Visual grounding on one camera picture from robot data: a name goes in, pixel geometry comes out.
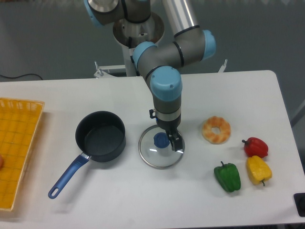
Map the yellow bell pepper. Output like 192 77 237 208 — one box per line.
246 156 272 186

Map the black device at table corner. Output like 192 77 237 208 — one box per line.
294 193 305 217

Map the black cable on floor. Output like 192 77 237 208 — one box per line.
0 73 43 81

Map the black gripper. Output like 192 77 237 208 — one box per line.
156 116 184 151

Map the red bell pepper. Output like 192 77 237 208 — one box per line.
242 137 269 158

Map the green bell pepper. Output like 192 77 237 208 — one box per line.
213 161 241 193

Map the glass pot lid blue knob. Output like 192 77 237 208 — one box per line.
138 125 185 170

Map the yellow plastic basket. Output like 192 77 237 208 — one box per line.
0 97 45 211

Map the dark pot with blue handle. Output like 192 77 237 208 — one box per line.
48 111 126 199

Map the toy bread ring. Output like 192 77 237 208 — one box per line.
202 115 232 145

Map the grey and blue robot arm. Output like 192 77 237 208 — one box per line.
84 0 216 151

